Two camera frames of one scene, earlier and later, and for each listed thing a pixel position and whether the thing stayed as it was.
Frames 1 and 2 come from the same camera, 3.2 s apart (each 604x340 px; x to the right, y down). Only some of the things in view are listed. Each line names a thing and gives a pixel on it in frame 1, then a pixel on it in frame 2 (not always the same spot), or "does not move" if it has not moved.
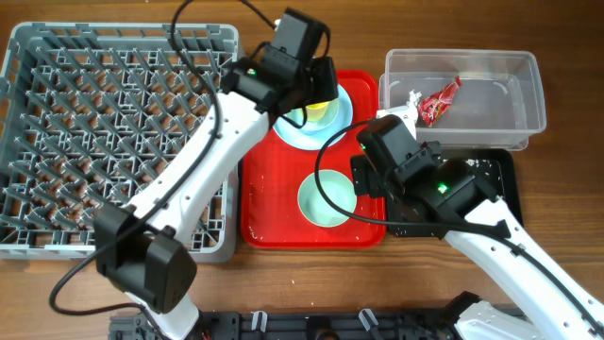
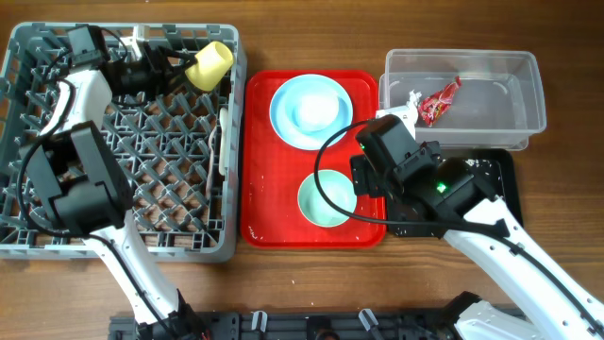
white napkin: x=411 y=103 does not move
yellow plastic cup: x=315 y=111 → x=213 y=63
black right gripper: x=365 y=180 does not move
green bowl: x=315 y=209 does not move
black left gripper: x=321 y=89 → x=159 y=71
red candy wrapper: x=433 y=106 does not move
